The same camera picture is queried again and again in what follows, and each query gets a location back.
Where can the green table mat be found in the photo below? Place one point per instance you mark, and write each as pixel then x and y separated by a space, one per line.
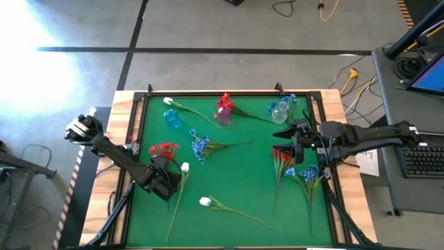
pixel 236 180

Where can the black floor mat striped edge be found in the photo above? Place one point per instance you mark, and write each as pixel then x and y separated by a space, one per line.
pixel 78 208
pixel 406 14

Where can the blue glass vase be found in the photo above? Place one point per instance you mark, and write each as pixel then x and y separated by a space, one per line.
pixel 172 118

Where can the red artificial flower bunch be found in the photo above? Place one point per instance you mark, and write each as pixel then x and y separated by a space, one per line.
pixel 163 149
pixel 281 159
pixel 225 101

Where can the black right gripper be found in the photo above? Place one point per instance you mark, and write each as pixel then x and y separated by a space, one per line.
pixel 308 137

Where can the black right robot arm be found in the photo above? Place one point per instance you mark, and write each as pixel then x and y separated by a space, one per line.
pixel 364 135

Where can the black metal stand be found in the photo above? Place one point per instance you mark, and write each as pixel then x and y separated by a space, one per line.
pixel 21 163

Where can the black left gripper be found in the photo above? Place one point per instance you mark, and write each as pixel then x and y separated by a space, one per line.
pixel 161 184

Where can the black keyboard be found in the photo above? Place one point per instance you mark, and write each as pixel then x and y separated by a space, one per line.
pixel 421 159

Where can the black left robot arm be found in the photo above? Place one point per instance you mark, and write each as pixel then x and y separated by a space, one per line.
pixel 114 152

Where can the clear glass vase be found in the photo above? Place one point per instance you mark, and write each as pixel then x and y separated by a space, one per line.
pixel 279 114

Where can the blue artificial flower bunch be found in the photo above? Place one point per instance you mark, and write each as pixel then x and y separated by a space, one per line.
pixel 199 146
pixel 308 173
pixel 286 100

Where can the pink glass vase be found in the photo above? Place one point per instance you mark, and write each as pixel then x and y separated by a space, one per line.
pixel 224 116

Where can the monitor with blue screen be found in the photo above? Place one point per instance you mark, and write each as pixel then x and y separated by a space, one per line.
pixel 433 78

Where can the white artificial tulip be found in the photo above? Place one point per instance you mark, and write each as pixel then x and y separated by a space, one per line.
pixel 168 100
pixel 205 201
pixel 185 167

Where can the grey computer desk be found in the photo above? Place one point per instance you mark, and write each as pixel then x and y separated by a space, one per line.
pixel 399 111

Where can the white paper sheet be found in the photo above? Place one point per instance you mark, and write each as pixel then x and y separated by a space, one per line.
pixel 369 163

